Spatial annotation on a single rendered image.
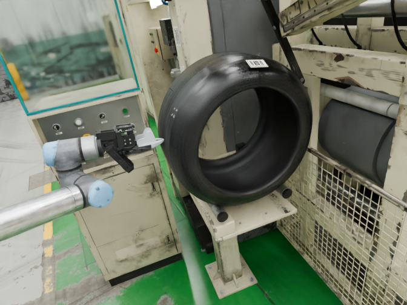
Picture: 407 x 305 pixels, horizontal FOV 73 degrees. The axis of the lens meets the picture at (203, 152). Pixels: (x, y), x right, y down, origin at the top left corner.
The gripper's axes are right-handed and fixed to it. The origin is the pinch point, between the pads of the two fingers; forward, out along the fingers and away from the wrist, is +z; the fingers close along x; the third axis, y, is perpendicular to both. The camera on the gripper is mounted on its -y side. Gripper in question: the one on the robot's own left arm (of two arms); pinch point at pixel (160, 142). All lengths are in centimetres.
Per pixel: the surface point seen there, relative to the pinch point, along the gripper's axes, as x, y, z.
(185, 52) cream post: 25.9, 25.7, 18.0
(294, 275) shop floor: 14, -113, 78
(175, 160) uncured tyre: -8.8, -3.5, 3.0
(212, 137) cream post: 25.9, -13.2, 28.8
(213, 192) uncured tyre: -11.6, -16.9, 14.7
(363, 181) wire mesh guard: -29, -14, 63
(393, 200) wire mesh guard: -40, -15, 63
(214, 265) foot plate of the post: 43, -117, 34
